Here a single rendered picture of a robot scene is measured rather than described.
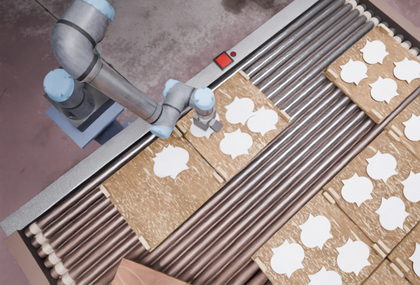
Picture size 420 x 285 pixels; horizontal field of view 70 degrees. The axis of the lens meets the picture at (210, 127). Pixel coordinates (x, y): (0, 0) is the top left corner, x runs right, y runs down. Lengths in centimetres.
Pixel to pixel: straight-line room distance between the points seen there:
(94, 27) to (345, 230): 119
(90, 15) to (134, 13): 198
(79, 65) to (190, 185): 67
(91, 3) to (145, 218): 82
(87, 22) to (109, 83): 18
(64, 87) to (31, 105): 149
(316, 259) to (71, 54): 115
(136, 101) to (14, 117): 190
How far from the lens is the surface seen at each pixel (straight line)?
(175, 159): 130
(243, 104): 139
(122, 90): 98
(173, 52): 264
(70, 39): 93
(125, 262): 123
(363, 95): 159
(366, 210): 145
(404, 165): 157
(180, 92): 110
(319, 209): 137
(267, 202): 134
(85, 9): 96
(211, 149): 133
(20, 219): 152
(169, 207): 130
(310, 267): 136
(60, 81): 132
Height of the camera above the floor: 223
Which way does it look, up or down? 72 degrees down
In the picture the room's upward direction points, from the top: 2 degrees clockwise
